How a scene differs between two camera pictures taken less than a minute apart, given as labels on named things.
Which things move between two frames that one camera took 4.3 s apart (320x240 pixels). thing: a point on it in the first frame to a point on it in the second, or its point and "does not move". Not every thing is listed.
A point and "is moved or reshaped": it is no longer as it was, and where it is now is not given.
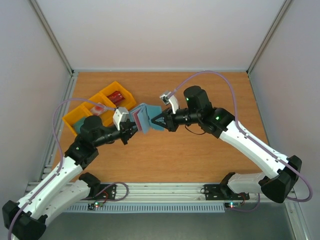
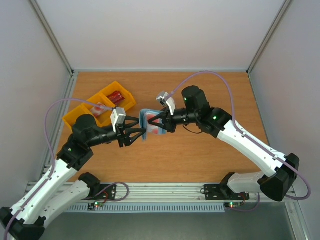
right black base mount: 223,192 does not move
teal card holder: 142,115 is moved or reshaped
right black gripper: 170,120 does not move
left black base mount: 102,191 does not move
